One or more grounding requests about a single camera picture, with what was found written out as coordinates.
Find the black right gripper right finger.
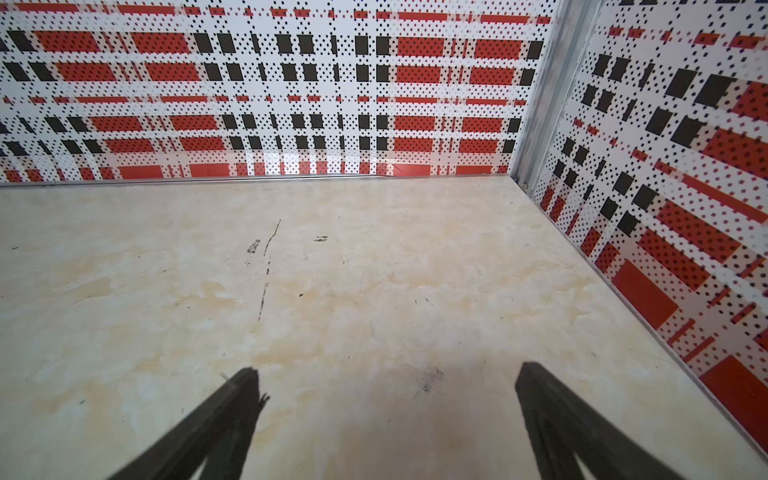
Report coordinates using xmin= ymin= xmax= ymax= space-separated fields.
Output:
xmin=515 ymin=362 xmax=681 ymax=479

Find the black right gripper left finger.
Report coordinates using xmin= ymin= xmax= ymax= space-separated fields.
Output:
xmin=112 ymin=367 xmax=269 ymax=479

